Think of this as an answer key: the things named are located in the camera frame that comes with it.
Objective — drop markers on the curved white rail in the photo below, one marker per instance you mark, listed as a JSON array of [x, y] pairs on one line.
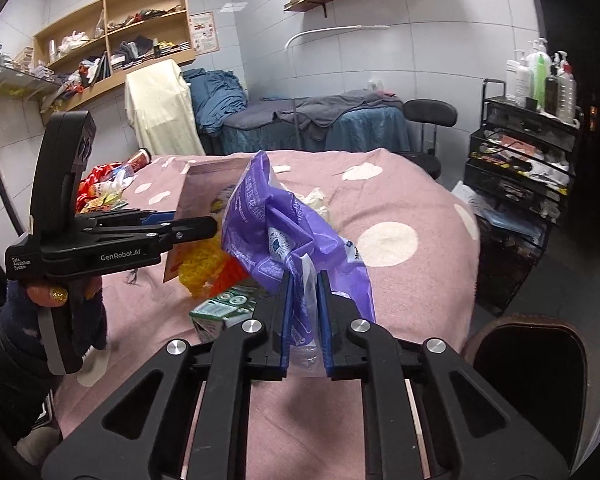
[[330, 28]]

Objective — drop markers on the wall poster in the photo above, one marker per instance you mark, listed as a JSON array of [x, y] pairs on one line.
[[203, 32]]

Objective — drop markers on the wooden wall cabinet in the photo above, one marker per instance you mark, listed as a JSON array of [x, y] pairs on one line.
[[104, 15]]

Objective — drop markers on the crumpled white tissue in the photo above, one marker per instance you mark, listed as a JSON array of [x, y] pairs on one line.
[[315, 200]]

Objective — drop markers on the dark brown bottle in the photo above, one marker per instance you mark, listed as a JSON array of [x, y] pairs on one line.
[[552, 92]]

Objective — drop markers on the yellow foam mesh net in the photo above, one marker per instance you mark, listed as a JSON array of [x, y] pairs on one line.
[[200, 267]]

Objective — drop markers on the massage bed with blue cover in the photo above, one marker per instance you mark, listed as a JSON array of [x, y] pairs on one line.
[[370, 130]]

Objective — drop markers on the white wall shelf with boxes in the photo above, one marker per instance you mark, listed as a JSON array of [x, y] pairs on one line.
[[10, 77]]

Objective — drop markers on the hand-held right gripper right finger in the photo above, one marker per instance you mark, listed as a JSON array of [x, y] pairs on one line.
[[324, 320]]

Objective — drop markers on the cream towel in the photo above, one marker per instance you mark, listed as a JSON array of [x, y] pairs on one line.
[[160, 105]]

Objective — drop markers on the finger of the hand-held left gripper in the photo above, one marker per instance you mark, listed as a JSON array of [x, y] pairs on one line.
[[155, 218], [195, 228]]

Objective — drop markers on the brown trash bin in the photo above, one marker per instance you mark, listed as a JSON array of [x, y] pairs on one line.
[[530, 385]]

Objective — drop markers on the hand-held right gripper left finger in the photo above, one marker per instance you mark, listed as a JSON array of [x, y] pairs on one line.
[[285, 320]]

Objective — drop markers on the green pump bottle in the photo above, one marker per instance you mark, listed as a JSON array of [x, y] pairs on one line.
[[539, 70]]

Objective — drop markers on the black mesh cart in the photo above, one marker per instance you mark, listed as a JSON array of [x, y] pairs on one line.
[[505, 110]]

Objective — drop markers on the red paper cup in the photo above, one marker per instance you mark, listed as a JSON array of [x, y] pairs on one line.
[[140, 160]]

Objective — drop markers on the pile of blue bedding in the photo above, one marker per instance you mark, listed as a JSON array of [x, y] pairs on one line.
[[215, 95]]

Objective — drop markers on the green and white carton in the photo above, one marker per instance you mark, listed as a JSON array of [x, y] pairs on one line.
[[220, 310]]

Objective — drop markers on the pile of snack packets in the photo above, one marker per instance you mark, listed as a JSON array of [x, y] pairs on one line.
[[105, 190]]

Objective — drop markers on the person's left hand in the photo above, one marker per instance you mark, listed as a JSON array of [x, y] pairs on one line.
[[55, 296]]

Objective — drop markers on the blue plastic sheet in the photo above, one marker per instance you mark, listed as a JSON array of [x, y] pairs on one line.
[[510, 222]]

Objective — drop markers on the purple plastic bag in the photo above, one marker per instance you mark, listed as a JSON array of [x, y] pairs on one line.
[[260, 220]]

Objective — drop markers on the pink-brown paper bag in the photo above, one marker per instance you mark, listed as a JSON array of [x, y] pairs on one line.
[[205, 190]]

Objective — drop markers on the orange foam mesh net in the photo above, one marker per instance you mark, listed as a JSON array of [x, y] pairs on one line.
[[230, 275]]

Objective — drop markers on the white paper sheets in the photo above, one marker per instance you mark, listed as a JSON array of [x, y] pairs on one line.
[[467, 195]]

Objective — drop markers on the pink dotted blanket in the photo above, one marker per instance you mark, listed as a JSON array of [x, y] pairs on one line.
[[405, 200]]

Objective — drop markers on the black chair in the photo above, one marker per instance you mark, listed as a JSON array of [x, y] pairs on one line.
[[430, 112]]

